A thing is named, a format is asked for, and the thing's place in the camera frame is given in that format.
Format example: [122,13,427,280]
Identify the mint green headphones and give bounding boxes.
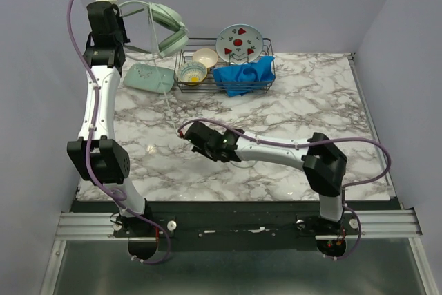
[119,0,189,61]

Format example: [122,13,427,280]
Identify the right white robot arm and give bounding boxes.
[179,120,347,234]

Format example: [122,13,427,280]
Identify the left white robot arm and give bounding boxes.
[67,1,153,236]

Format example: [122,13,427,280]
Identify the mint green rectangular tray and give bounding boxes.
[123,63,174,94]

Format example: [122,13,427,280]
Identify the blue cloth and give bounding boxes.
[213,55,276,97]

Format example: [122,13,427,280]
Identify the blue yellow patterned bowl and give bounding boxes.
[177,61,208,86]

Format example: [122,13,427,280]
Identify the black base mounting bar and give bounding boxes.
[113,201,358,252]

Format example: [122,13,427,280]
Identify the cream bowl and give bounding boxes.
[192,48,218,68]

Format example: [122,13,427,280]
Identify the strawberry pattern plate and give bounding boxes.
[215,24,264,65]

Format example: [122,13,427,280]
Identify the black wire dish rack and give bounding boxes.
[175,37,276,97]

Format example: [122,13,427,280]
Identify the aluminium rail frame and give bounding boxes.
[41,53,429,294]

